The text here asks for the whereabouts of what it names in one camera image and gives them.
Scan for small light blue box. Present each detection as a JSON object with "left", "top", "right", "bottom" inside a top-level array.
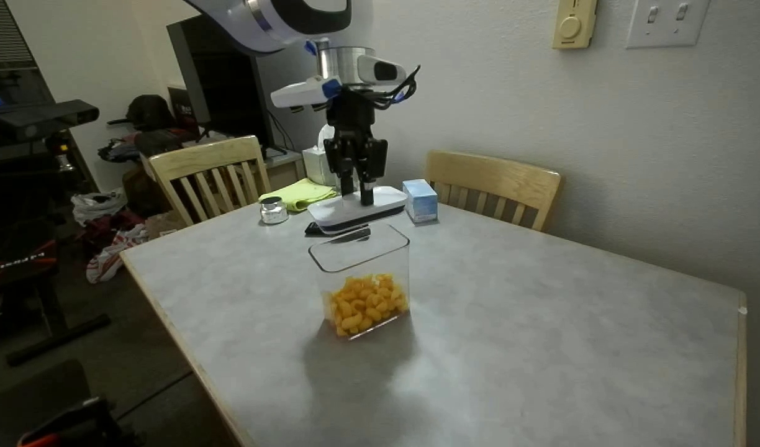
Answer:
[{"left": 399, "top": 177, "right": 442, "bottom": 227}]

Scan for wooden chair with slatted backrest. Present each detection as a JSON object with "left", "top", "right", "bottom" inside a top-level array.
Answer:
[{"left": 144, "top": 132, "right": 272, "bottom": 229}]

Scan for dark backpack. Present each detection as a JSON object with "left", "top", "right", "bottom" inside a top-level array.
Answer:
[{"left": 124, "top": 93, "right": 180, "bottom": 136}]

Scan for round silver metal tin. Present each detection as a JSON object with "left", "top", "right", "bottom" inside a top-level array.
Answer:
[{"left": 256, "top": 193, "right": 291, "bottom": 229}]

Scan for yellow snack pieces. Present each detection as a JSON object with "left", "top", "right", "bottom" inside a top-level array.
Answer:
[{"left": 325, "top": 273, "right": 411, "bottom": 340}]

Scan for white rectangular container lid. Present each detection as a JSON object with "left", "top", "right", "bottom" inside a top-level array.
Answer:
[{"left": 306, "top": 183, "right": 409, "bottom": 235}]

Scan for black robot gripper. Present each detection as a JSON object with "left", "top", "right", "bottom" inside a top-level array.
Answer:
[{"left": 322, "top": 88, "right": 389, "bottom": 208}]

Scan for red and black floor item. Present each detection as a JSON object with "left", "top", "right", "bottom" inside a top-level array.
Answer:
[{"left": 15, "top": 394, "right": 125, "bottom": 447}]

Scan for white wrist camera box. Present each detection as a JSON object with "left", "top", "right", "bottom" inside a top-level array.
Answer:
[{"left": 268, "top": 77, "right": 329, "bottom": 113}]

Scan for beige wall thermostat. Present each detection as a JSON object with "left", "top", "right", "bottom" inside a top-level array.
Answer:
[{"left": 548, "top": 0, "right": 600, "bottom": 52}]

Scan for black camera bar on stand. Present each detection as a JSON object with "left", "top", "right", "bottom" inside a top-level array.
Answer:
[{"left": 0, "top": 96, "right": 101, "bottom": 145}]

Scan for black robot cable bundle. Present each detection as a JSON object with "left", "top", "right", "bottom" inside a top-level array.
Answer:
[{"left": 366, "top": 62, "right": 421, "bottom": 113}]

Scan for white shoes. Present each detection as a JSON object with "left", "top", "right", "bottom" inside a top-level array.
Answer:
[{"left": 83, "top": 222, "right": 153, "bottom": 286}]

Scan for lime green cloth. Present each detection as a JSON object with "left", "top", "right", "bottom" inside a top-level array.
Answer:
[{"left": 263, "top": 177, "right": 342, "bottom": 216}]

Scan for wooden chair with solid backrest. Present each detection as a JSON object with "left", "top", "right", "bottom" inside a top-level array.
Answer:
[{"left": 424, "top": 147, "right": 563, "bottom": 234}]

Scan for white light switch plate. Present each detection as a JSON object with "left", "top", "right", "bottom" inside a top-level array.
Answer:
[{"left": 622, "top": 0, "right": 713, "bottom": 52}]

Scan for grey tissue box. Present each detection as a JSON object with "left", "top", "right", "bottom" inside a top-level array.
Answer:
[{"left": 301, "top": 121, "right": 340, "bottom": 186}]

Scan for black flat screen monitor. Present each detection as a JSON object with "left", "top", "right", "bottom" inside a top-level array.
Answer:
[{"left": 164, "top": 13, "right": 276, "bottom": 154}]

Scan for clear plastic food container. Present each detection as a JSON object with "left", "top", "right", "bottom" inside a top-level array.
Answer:
[{"left": 306, "top": 222, "right": 414, "bottom": 342}]

